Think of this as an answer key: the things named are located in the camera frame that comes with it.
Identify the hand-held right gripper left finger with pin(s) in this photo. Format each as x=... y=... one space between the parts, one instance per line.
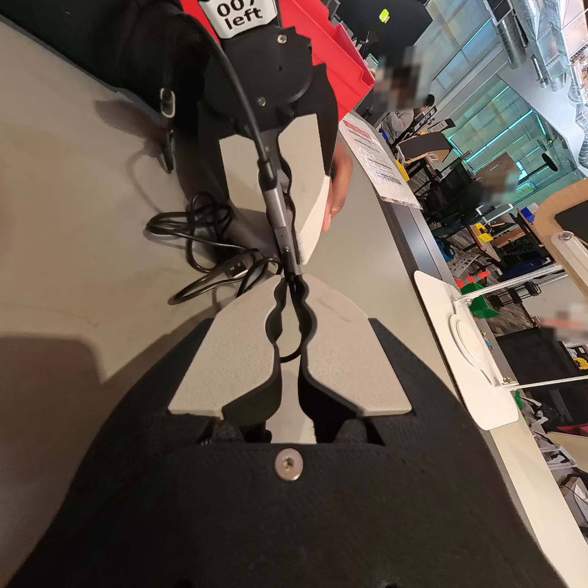
x=229 y=358

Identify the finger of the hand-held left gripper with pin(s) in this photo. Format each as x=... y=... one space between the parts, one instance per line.
x=239 y=170
x=307 y=183

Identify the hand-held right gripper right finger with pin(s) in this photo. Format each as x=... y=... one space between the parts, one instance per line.
x=353 y=358

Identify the person's left forearm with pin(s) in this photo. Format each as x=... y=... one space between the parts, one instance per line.
x=92 y=41

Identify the person's left hand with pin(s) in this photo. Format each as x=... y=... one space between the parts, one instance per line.
x=340 y=183

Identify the red plastic bin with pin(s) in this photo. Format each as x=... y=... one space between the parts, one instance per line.
x=340 y=50

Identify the laminated paper sheet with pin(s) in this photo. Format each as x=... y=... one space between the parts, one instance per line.
x=381 y=160

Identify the green plastic bin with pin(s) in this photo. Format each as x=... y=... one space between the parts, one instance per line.
x=482 y=305

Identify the black monitor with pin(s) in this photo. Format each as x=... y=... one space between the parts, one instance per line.
x=533 y=358

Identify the black round lamp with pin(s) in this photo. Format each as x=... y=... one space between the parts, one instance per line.
x=549 y=161

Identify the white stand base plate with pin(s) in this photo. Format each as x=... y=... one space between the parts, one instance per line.
x=441 y=312

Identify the silver ventilation duct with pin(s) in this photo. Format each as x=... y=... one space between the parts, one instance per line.
x=510 y=41

